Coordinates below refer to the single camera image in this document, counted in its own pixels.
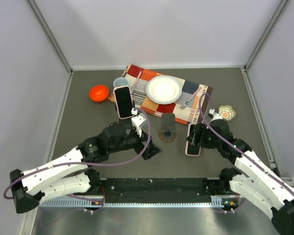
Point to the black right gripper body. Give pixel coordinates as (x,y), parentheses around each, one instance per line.
(207,140)

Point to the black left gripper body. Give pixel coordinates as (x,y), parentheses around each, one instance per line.
(135,140)

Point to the grey stand wooden base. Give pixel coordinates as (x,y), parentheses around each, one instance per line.
(167,131)

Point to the black clamp phone stand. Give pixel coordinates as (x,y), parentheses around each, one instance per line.
(124,110)

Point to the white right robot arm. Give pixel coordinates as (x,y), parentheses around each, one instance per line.
(249,177)

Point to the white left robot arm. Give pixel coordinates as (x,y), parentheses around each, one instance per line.
(72,172)

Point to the checked orange red placemat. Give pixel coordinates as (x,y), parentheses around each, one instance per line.
(189,115)

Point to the small patterned flower dish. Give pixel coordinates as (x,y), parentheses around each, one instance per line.
(227,112)

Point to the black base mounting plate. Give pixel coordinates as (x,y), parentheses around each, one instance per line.
(160,190)

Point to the white deep plate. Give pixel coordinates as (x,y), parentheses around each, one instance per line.
(164,89)

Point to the orange plastic bowl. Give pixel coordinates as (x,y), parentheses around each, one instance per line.
(99,93)

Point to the light blue footed cup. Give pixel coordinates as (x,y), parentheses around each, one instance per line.
(120,82)

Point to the fork with pink handle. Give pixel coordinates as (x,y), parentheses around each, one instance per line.
(182,107)

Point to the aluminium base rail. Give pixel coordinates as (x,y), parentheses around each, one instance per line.
(227,201)

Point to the right aluminium frame post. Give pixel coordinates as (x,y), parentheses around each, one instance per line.
(274,19)

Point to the aluminium frame post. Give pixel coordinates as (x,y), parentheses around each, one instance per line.
(50,36)
(274,19)

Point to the left aluminium frame post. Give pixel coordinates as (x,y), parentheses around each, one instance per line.
(50,36)

